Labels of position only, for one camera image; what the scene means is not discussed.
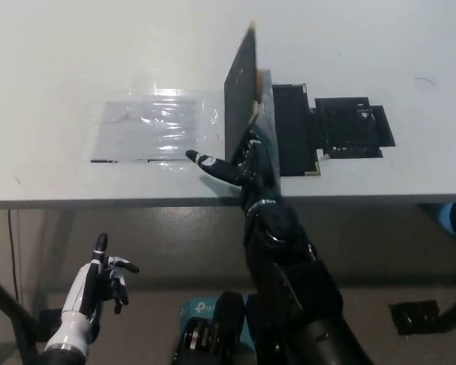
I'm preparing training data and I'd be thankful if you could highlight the blue and black object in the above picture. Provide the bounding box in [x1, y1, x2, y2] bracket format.
[416, 202, 456, 240]

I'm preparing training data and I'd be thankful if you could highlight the teal tp-link box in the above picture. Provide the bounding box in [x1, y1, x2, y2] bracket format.
[179, 297, 252, 348]

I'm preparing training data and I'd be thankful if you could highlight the black square frame fixture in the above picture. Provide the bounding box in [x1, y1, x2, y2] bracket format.
[309, 96, 397, 159]

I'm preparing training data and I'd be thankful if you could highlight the clear plastic sheet with paper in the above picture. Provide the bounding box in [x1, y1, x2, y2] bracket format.
[86, 86, 224, 164]

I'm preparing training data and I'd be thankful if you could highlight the thin black hanging cable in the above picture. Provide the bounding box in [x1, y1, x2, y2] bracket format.
[6, 208, 19, 303]

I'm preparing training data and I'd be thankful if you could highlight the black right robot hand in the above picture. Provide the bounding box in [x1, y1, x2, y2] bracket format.
[184, 128, 287, 214]

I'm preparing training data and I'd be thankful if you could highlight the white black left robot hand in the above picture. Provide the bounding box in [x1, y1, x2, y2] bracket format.
[44, 233, 141, 351]

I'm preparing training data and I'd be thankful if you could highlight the black USC diary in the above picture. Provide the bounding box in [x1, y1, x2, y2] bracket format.
[223, 20, 322, 178]

